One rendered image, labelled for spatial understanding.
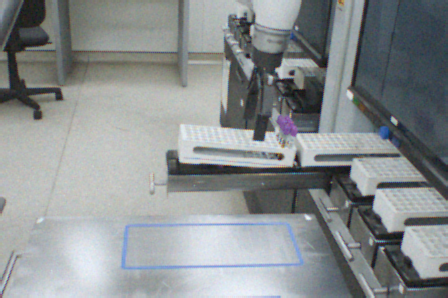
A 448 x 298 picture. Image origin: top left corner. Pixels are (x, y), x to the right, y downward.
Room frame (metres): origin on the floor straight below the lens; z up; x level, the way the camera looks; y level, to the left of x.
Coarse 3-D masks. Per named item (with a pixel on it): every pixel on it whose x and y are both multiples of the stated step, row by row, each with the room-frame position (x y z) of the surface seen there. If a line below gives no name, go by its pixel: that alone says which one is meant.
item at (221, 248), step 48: (48, 240) 0.88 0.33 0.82; (96, 240) 0.88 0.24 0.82; (144, 240) 0.89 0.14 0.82; (192, 240) 0.90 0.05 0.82; (240, 240) 0.91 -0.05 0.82; (288, 240) 0.92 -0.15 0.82; (0, 288) 0.77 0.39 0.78; (48, 288) 0.74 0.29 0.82; (96, 288) 0.75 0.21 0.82; (144, 288) 0.75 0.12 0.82; (192, 288) 0.76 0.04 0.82; (240, 288) 0.77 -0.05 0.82; (288, 288) 0.78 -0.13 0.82; (336, 288) 0.78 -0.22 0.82
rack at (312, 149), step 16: (304, 144) 1.30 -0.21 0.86; (320, 144) 1.31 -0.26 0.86; (336, 144) 1.32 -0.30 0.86; (352, 144) 1.32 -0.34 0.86; (368, 144) 1.33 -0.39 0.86; (384, 144) 1.33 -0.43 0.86; (304, 160) 1.27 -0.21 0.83; (320, 160) 1.32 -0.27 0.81; (336, 160) 1.33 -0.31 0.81; (352, 160) 1.33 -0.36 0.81
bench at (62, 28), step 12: (60, 0) 4.11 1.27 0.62; (180, 0) 4.48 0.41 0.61; (60, 12) 4.06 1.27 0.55; (180, 12) 4.45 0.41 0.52; (60, 24) 4.02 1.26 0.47; (180, 24) 4.42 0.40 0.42; (60, 36) 3.97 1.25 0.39; (180, 36) 4.40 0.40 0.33; (60, 48) 3.95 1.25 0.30; (180, 48) 4.37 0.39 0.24; (60, 60) 3.95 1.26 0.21; (72, 60) 4.54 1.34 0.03; (180, 60) 4.35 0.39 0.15; (60, 72) 3.95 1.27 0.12; (180, 72) 4.32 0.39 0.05; (60, 84) 3.95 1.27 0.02
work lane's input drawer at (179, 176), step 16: (176, 160) 1.26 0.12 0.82; (176, 176) 1.19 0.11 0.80; (192, 176) 1.20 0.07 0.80; (208, 176) 1.21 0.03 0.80; (224, 176) 1.21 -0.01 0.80; (240, 176) 1.22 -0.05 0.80; (256, 176) 1.23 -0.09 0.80; (272, 176) 1.23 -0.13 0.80; (288, 176) 1.24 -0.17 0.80; (304, 176) 1.25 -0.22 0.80; (320, 176) 1.26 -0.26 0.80
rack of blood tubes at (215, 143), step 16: (192, 128) 1.30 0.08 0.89; (208, 128) 1.32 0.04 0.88; (224, 128) 1.33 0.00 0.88; (192, 144) 1.22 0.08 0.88; (208, 144) 1.22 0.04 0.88; (224, 144) 1.23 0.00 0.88; (240, 144) 1.24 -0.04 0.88; (256, 144) 1.26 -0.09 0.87; (272, 144) 1.27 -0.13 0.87; (192, 160) 1.22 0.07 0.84; (208, 160) 1.22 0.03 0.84; (240, 160) 1.24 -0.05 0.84; (256, 160) 1.24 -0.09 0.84; (272, 160) 1.25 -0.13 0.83; (288, 160) 1.26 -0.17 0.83
